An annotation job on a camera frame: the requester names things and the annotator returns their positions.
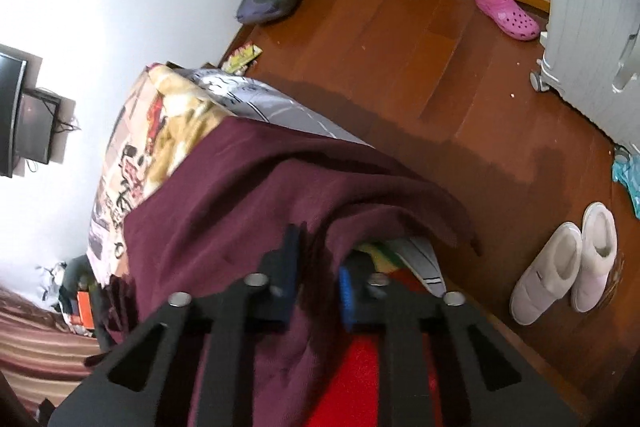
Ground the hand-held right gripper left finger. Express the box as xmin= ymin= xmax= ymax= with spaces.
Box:
xmin=47 ymin=222 xmax=303 ymax=427

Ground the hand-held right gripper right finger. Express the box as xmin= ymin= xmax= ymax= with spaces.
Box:
xmin=339 ymin=257 xmax=586 ymax=427

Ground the maroon sweater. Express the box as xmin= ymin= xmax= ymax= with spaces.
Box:
xmin=95 ymin=119 xmax=483 ymax=427

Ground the colourful striped cloth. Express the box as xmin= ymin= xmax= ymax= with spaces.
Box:
xmin=352 ymin=242 xmax=416 ymax=283

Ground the red cloth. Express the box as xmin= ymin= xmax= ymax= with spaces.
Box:
xmin=305 ymin=332 xmax=396 ymax=427

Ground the white grey striped cloth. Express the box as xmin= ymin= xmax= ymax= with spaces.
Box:
xmin=395 ymin=237 xmax=448 ymax=298

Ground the grey white bedsheet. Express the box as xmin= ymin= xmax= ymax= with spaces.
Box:
xmin=187 ymin=68 xmax=381 ymax=150

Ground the printed blanket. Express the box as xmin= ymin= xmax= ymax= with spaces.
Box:
xmin=85 ymin=64 xmax=236 ymax=288

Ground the white fluffy slipper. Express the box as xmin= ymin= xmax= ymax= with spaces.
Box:
xmin=570 ymin=202 xmax=618 ymax=313
xmin=509 ymin=222 xmax=583 ymax=325

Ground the orange box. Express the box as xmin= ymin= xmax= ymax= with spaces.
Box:
xmin=75 ymin=289 xmax=96 ymax=335

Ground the colourful snack packet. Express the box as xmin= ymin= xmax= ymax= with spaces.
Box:
xmin=222 ymin=44 xmax=263 ymax=75

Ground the pile of clutter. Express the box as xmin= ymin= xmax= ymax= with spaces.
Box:
xmin=35 ymin=257 xmax=96 ymax=338

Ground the striped brown curtain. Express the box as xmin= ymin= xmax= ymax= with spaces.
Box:
xmin=0 ymin=287 xmax=101 ymax=408

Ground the teal cloth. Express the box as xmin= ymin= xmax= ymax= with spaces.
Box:
xmin=612 ymin=154 xmax=640 ymax=220

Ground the pink clog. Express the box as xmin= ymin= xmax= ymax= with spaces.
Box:
xmin=473 ymin=0 xmax=541 ymax=42

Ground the white radiator heater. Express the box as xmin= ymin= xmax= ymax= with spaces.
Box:
xmin=530 ymin=0 xmax=640 ymax=158

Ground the small black wall monitor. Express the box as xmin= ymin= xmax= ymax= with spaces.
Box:
xmin=15 ymin=88 xmax=62 ymax=165

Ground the black wall television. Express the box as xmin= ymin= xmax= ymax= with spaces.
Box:
xmin=0 ymin=44 xmax=28 ymax=178

